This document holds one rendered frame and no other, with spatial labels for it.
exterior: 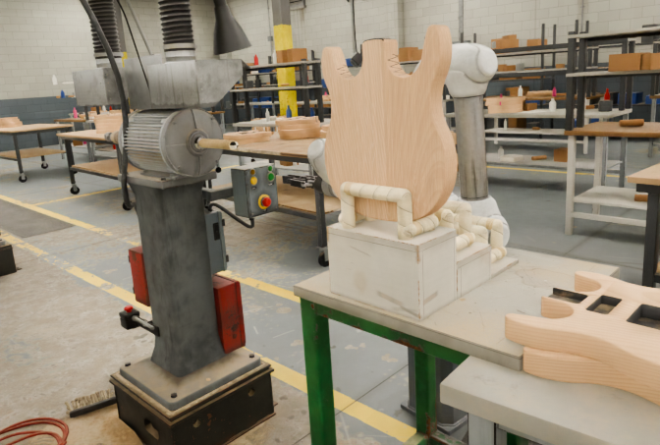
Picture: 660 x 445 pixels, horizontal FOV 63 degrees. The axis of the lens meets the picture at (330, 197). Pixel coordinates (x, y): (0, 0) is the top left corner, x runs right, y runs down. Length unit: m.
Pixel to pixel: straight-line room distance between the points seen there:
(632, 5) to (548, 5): 1.64
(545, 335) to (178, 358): 1.63
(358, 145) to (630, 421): 0.74
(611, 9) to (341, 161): 11.56
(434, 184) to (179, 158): 1.11
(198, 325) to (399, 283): 1.32
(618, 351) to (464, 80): 1.14
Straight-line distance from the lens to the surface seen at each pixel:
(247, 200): 2.19
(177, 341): 2.35
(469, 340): 1.14
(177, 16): 1.89
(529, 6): 13.30
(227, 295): 2.39
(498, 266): 1.50
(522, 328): 1.09
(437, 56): 1.11
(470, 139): 1.98
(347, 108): 1.27
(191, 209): 2.24
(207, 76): 1.73
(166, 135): 2.00
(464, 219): 1.37
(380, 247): 1.21
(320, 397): 1.55
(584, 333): 1.08
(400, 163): 1.19
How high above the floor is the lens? 1.45
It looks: 12 degrees down
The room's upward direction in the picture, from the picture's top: 4 degrees counter-clockwise
